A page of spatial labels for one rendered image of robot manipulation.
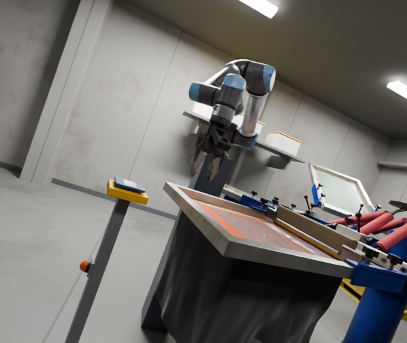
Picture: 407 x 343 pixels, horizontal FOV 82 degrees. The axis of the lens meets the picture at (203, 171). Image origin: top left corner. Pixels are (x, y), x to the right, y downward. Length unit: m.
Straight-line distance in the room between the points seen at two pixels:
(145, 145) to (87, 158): 0.92
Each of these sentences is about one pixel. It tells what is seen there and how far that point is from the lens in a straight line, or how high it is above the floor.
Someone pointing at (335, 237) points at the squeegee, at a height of 1.04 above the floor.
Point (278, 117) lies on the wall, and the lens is 4.56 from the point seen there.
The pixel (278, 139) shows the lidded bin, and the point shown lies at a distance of 3.77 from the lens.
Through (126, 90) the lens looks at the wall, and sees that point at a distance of 4.03.
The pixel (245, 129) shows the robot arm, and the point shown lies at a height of 1.40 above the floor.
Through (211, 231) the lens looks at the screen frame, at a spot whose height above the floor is 0.98.
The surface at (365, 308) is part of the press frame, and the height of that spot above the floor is 0.65.
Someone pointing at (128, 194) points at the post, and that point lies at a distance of 0.79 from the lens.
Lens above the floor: 1.13
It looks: 2 degrees down
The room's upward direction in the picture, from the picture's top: 21 degrees clockwise
